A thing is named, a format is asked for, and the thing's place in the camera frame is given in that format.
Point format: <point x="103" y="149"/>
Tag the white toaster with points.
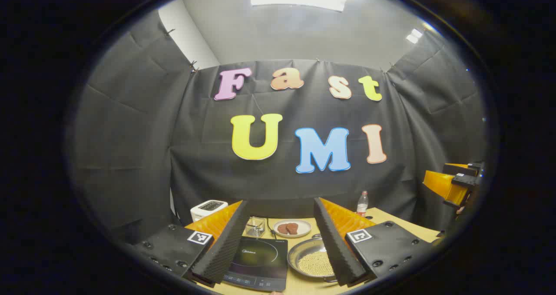
<point x="207" y="209"/>

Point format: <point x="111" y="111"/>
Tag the white round plate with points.
<point x="304" y="226"/>

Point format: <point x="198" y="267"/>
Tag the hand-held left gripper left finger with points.
<point x="226" y="251"/>

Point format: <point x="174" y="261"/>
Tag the black induction cooktop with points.
<point x="260" y="260"/>

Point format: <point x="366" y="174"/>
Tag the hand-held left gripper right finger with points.
<point x="334" y="247"/>

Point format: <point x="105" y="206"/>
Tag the black backdrop cloth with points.
<point x="139" y="134"/>

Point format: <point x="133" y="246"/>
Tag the clear plastic water bottle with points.
<point x="362" y="206"/>

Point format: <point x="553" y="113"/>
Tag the small ceiling light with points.
<point x="414" y="35"/>

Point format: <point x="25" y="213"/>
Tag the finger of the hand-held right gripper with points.
<point x="443" y="186"/>
<point x="460" y="170"/>

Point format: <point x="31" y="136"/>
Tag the pile of soybeans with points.
<point x="315" y="264"/>

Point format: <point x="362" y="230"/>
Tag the red meat slice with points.
<point x="292" y="228"/>
<point x="283" y="229"/>

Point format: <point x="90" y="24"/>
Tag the stainless steel pot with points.
<point x="299" y="249"/>

